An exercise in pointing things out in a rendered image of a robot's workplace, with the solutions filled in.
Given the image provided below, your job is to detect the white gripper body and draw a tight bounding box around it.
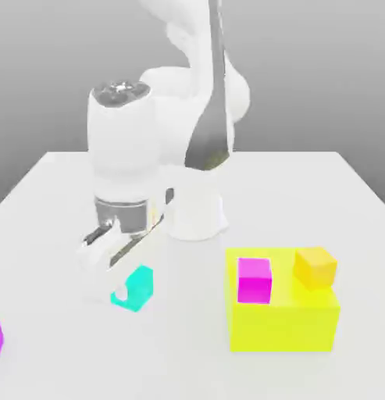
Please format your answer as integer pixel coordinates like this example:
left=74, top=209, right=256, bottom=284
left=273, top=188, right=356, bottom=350
left=76, top=218, right=166, bottom=284

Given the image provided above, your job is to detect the small cyan cube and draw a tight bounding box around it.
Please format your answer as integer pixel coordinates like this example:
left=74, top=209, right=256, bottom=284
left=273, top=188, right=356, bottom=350
left=109, top=264, right=155, bottom=313

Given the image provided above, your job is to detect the small magenta cube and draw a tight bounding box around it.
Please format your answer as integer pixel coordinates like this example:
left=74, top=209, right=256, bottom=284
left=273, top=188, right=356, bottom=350
left=237, top=257, right=273, bottom=305

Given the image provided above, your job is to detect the small orange cube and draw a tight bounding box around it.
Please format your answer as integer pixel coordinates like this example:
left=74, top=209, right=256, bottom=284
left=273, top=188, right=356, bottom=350
left=293, top=245, right=339, bottom=291

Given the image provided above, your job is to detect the large yellow box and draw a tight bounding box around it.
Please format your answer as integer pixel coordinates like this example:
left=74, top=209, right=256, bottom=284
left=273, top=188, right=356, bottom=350
left=225, top=247, right=342, bottom=353

